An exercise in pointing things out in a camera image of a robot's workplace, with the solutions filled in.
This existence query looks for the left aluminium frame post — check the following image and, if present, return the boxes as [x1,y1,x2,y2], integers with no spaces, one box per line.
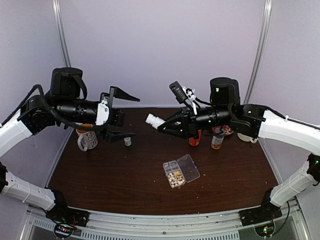
[51,0,84,112]

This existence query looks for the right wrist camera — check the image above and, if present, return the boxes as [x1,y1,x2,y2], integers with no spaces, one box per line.
[169,81,200,115]

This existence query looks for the front aluminium rail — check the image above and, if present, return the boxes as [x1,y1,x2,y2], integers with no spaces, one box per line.
[24,209,301,240]

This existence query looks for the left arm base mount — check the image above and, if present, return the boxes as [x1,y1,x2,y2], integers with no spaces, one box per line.
[45,189,90,230]

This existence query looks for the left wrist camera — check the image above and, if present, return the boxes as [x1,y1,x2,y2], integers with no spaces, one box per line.
[95,100,125,127]

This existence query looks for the taller small white bottle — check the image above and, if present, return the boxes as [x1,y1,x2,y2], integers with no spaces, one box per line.
[124,137,132,147]

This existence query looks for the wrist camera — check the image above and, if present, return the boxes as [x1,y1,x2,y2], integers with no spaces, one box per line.
[169,81,200,115]
[95,100,125,127]

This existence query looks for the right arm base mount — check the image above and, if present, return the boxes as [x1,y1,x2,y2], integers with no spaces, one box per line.
[239,188,283,238]

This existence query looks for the left black braided cable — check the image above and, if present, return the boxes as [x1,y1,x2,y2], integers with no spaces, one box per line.
[0,84,106,131]

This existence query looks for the right aluminium frame post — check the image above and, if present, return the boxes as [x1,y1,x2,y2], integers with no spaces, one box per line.
[243,0,273,105]

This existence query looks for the red patterned plate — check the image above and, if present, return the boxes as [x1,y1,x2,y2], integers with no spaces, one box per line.
[212,125,234,137]

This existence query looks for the shorter small white bottle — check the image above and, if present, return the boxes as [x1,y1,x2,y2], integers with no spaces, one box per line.
[145,113,165,129]

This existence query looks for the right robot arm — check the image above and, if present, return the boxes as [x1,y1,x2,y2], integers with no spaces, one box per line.
[156,77,320,221]

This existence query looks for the grey capped white orange bottle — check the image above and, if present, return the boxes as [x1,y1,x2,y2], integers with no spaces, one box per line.
[211,127,225,150]

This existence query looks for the aluminium frame post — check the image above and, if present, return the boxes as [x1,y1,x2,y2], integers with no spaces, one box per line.
[51,0,84,112]
[243,0,273,105]

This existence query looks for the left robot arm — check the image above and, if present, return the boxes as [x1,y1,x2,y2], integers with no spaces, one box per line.
[0,67,140,222]

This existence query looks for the white pills in organizer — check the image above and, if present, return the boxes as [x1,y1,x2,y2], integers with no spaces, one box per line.
[167,173,177,183]

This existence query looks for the cream ceramic mug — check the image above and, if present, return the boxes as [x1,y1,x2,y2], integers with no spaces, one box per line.
[237,133,258,144]

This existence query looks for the beige pills in organizer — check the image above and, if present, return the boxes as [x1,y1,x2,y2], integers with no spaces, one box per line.
[170,181,185,188]

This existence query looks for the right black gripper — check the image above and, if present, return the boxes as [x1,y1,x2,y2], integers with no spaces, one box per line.
[157,103,233,140]

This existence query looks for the orange pill bottle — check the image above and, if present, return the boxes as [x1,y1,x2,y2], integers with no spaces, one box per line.
[188,130,202,147]

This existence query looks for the clear plastic pill organizer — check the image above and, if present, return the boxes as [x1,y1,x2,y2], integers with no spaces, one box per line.
[162,154,201,188]

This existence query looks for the yellow pills in organizer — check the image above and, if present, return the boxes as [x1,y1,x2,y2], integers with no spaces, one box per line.
[174,171,183,179]

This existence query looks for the white floral mug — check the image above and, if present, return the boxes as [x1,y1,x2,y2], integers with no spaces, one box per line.
[76,129,98,152]

